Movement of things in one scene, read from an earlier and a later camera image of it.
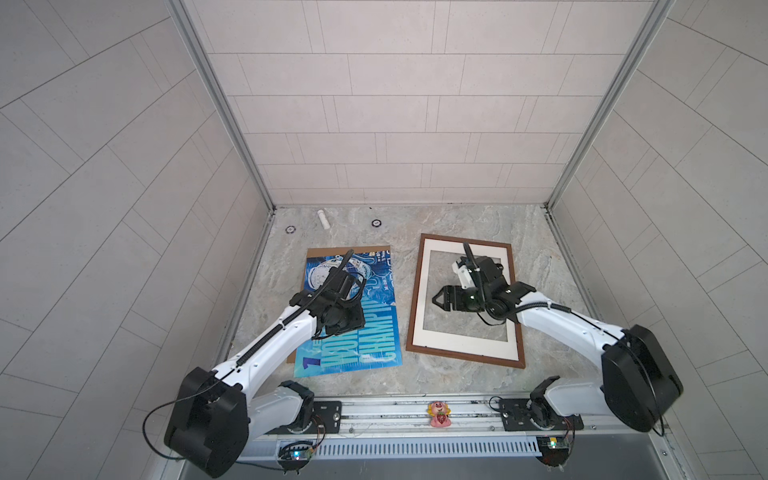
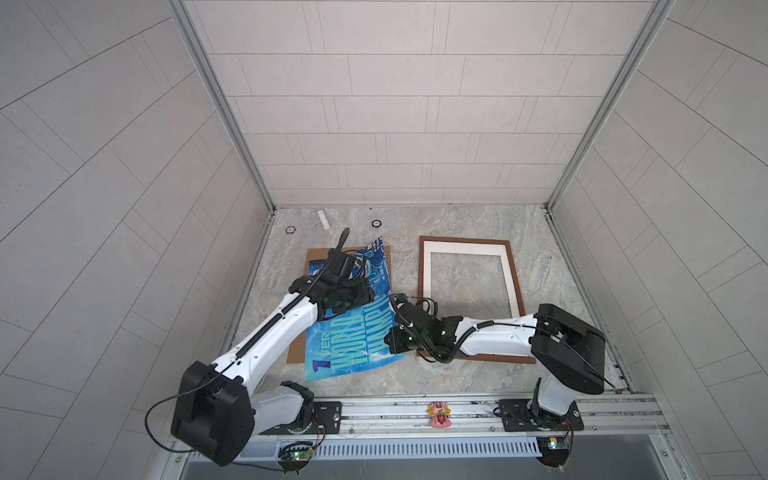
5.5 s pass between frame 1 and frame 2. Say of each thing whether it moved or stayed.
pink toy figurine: stayed
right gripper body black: moved
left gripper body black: moved
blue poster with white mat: stayed
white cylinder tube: stayed
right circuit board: stayed
